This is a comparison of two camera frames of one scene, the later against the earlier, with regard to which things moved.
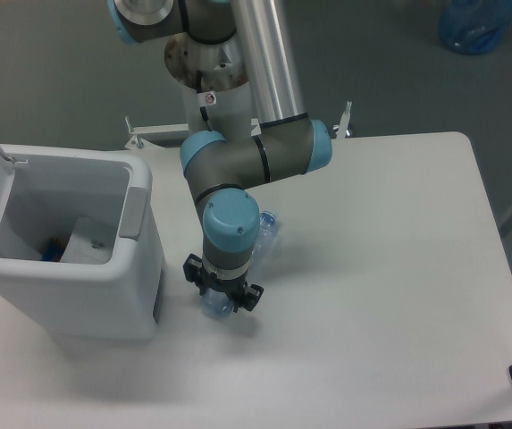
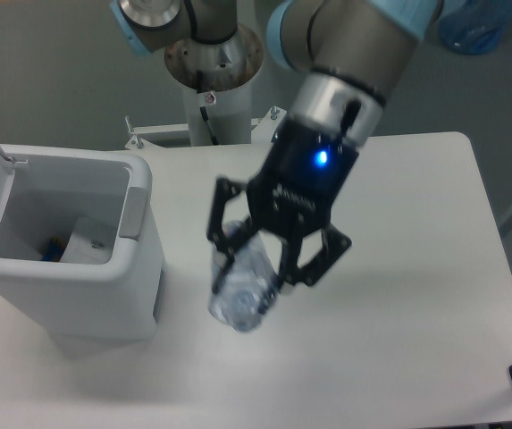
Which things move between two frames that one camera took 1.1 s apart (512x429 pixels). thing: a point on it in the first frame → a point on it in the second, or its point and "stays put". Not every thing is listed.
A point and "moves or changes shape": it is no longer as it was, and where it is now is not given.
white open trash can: x=70 y=232 stays put
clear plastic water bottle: x=222 y=305 moves or changes shape
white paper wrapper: x=89 y=243 stays put
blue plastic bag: x=476 y=26 stays put
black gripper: x=232 y=288 → x=296 y=189
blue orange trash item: x=52 y=250 stays put
